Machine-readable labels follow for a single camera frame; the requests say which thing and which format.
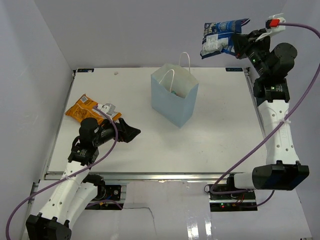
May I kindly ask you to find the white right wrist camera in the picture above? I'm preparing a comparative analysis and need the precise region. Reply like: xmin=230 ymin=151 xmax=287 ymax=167
xmin=255 ymin=13 xmax=286 ymax=42

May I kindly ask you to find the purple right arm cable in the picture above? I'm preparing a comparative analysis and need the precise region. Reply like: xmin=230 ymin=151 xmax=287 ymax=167
xmin=204 ymin=21 xmax=320 ymax=208

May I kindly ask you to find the orange chip bag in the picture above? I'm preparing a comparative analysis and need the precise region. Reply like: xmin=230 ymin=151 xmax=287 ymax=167
xmin=65 ymin=94 xmax=122 ymax=125

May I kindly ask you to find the light blue paper bag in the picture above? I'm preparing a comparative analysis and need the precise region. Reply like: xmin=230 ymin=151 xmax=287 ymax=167
xmin=150 ymin=52 xmax=199 ymax=128

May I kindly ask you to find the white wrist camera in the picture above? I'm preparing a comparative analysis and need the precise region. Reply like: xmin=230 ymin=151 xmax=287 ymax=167
xmin=255 ymin=13 xmax=286 ymax=42
xmin=97 ymin=103 xmax=117 ymax=119

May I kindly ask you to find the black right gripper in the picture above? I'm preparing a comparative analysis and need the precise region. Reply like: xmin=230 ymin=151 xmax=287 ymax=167
xmin=231 ymin=29 xmax=272 ymax=79

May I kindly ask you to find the black right corner label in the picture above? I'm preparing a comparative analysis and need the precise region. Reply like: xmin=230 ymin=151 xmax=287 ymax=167
xmin=225 ymin=67 xmax=244 ymax=72

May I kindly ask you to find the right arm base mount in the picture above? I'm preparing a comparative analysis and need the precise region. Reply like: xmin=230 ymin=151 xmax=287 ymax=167
xmin=204 ymin=184 xmax=258 ymax=213

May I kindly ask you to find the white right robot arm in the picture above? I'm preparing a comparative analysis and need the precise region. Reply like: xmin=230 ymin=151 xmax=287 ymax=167
xmin=225 ymin=30 xmax=310 ymax=200

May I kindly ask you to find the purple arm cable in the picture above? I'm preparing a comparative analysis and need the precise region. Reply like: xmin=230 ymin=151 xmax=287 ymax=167
xmin=204 ymin=21 xmax=320 ymax=208
xmin=5 ymin=104 xmax=119 ymax=240

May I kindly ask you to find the black corner label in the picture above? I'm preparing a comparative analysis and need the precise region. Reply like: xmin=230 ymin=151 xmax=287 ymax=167
xmin=225 ymin=67 xmax=244 ymax=72
xmin=77 ymin=68 xmax=95 ymax=73

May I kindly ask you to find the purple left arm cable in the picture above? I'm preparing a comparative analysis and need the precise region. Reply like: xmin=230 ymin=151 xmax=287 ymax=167
xmin=5 ymin=104 xmax=119 ymax=240

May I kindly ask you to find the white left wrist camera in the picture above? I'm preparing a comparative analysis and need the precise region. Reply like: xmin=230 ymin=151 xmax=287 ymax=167
xmin=97 ymin=103 xmax=117 ymax=119

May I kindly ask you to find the dark blue snack bag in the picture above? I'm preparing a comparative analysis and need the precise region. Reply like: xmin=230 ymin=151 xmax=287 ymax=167
xmin=200 ymin=18 xmax=251 ymax=59

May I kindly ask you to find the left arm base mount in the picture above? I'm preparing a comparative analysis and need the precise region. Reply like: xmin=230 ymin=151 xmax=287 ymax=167
xmin=85 ymin=184 xmax=124 ymax=210

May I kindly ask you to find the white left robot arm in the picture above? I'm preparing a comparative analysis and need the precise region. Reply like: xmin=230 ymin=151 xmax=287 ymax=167
xmin=26 ymin=117 xmax=141 ymax=240

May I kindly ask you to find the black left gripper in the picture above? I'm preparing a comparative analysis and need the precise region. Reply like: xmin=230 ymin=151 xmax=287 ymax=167
xmin=93 ymin=114 xmax=141 ymax=147

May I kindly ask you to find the black left corner label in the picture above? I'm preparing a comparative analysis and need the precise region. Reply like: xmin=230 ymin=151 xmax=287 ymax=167
xmin=77 ymin=68 xmax=95 ymax=73

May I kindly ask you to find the aluminium table edge rail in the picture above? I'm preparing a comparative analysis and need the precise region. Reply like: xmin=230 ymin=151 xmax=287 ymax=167
xmin=44 ymin=171 xmax=251 ymax=182

